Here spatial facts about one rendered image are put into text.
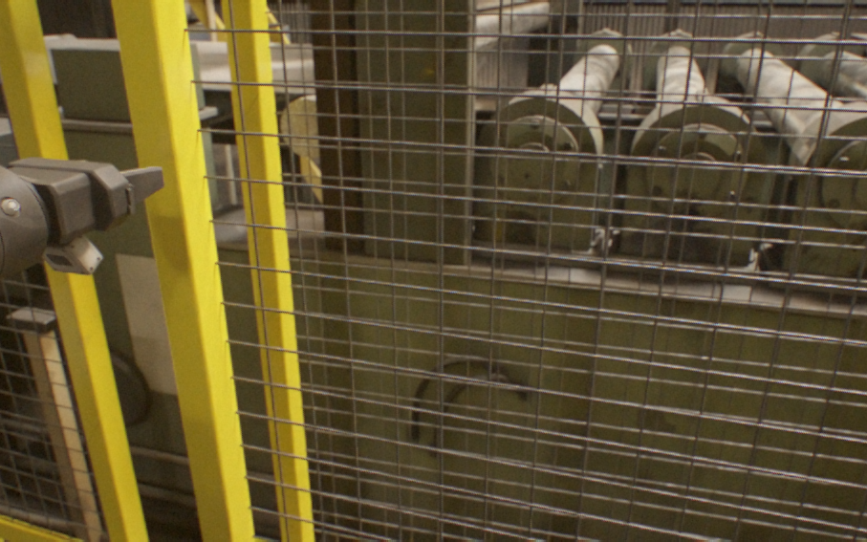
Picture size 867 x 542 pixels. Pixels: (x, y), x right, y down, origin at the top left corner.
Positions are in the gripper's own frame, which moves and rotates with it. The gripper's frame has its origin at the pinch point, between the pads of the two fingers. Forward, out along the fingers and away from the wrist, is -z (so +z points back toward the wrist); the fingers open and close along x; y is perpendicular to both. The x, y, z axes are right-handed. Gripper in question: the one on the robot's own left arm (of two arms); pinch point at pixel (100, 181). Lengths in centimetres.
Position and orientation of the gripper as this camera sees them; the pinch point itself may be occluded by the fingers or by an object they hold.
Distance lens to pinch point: 72.6
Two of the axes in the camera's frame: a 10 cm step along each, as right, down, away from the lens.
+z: -3.0, 3.7, -8.8
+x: -9.6, -1.1, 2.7
